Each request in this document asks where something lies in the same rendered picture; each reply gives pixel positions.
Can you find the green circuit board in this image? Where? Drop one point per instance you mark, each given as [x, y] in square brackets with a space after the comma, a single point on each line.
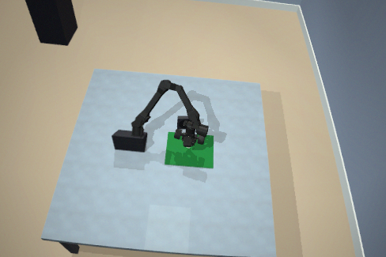
[197, 156]

